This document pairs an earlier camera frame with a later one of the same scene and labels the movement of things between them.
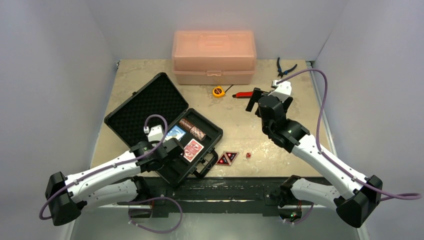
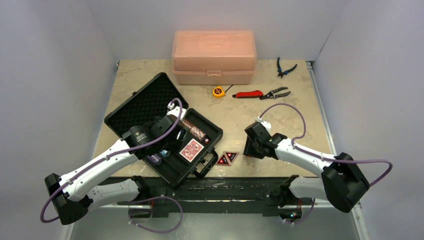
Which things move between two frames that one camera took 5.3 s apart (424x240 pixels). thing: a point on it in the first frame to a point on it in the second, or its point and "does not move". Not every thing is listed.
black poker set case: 199,136 does not move
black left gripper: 168,161 to 177,140
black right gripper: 255,98 to 253,145
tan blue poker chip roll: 198,133 does not move
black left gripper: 241,196 does not move
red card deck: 192,150 does not move
